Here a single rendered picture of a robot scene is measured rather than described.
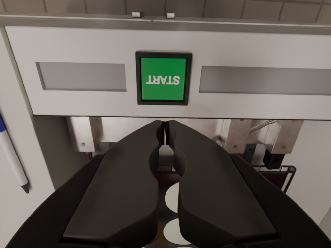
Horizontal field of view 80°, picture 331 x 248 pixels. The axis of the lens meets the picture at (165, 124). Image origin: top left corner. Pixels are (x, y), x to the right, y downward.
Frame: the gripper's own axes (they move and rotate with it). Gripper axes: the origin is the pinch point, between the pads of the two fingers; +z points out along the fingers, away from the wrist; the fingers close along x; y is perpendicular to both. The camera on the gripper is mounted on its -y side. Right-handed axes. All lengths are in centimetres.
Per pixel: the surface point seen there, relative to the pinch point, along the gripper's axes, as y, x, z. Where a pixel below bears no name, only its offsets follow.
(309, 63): -1.7, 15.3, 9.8
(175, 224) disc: 33.8, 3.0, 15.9
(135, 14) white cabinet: -6.0, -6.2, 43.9
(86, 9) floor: -7, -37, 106
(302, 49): -3.1, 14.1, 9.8
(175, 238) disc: 39.0, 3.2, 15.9
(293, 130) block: 9.5, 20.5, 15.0
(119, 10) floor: -7, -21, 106
